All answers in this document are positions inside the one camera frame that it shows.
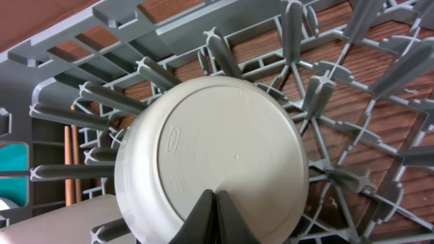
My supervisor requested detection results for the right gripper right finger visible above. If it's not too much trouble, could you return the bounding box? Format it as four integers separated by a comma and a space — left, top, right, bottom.
216, 190, 260, 244

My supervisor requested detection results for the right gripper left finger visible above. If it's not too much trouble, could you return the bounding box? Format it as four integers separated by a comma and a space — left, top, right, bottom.
169, 189, 216, 244

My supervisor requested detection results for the grey bowl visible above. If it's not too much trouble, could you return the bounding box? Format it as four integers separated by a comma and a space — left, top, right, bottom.
115, 76, 309, 243

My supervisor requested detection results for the pale green cup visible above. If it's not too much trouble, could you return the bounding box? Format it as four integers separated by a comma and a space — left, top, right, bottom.
1, 195, 121, 244

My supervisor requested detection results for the grey dishwasher rack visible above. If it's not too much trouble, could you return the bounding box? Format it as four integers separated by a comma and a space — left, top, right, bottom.
1, 0, 433, 243

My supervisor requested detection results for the teal serving tray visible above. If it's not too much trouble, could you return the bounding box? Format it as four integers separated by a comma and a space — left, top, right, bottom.
1, 144, 28, 207

